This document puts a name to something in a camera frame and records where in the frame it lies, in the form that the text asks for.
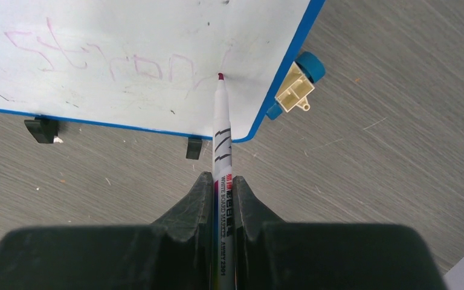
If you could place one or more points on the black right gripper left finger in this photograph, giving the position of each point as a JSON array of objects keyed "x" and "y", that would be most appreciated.
[{"x": 173, "y": 252}]

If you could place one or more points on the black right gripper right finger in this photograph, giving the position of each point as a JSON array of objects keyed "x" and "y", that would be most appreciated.
[{"x": 274, "y": 254}]

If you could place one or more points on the pink whiteboard marker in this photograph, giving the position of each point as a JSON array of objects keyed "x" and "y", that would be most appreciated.
[{"x": 223, "y": 270}]

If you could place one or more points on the blue framed whiteboard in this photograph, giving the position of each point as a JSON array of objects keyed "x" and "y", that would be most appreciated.
[{"x": 147, "y": 65}]

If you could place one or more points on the wooden toy car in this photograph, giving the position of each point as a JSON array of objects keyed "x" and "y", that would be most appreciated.
[{"x": 305, "y": 71}]

